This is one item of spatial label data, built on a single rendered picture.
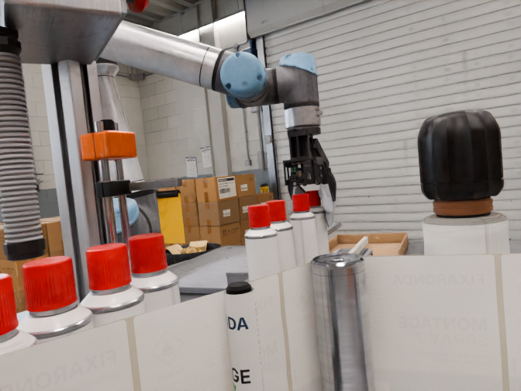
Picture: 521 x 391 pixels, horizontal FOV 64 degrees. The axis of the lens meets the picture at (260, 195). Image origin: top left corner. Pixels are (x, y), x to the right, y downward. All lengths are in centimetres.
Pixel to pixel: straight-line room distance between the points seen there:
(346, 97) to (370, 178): 98
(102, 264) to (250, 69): 47
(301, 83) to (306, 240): 31
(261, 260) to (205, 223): 372
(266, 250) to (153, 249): 26
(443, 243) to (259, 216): 27
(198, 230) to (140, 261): 404
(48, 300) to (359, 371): 22
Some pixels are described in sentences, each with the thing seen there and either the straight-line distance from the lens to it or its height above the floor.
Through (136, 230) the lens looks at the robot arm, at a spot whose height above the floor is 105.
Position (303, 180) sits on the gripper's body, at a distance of 85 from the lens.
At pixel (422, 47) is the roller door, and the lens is 491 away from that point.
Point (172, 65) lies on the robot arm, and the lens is 79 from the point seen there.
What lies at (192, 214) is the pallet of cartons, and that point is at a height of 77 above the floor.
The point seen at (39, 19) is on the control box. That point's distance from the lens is 44.
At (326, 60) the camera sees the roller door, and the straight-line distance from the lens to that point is 528.
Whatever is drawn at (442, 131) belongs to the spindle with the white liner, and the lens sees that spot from 47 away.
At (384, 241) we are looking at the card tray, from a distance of 161.
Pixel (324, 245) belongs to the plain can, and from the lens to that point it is 91.
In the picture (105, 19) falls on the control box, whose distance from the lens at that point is 43.
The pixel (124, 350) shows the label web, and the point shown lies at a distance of 24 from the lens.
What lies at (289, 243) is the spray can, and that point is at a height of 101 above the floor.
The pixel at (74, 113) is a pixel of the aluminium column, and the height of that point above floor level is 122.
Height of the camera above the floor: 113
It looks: 3 degrees down
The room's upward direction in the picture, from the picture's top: 6 degrees counter-clockwise
